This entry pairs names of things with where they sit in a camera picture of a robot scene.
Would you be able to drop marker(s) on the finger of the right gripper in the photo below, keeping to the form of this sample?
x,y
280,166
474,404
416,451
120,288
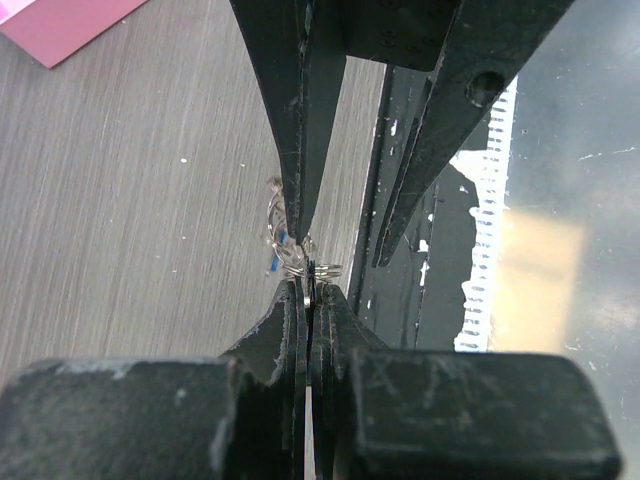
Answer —
x,y
487,45
297,53

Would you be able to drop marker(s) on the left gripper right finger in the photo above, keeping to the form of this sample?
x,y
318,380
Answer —
x,y
385,413

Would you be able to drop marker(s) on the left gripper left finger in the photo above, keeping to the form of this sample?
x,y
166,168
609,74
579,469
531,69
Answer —
x,y
236,416

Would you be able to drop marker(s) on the blue tagged key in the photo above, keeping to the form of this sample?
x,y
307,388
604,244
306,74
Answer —
x,y
279,253

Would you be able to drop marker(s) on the metal keyring disc with rings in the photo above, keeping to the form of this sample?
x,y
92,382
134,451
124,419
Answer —
x,y
296,255

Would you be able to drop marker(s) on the pink open box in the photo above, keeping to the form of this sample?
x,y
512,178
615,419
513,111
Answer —
x,y
52,30

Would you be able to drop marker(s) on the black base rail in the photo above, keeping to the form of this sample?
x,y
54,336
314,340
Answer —
x,y
417,300

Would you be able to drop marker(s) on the white cable duct strip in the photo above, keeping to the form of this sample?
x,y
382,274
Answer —
x,y
488,171

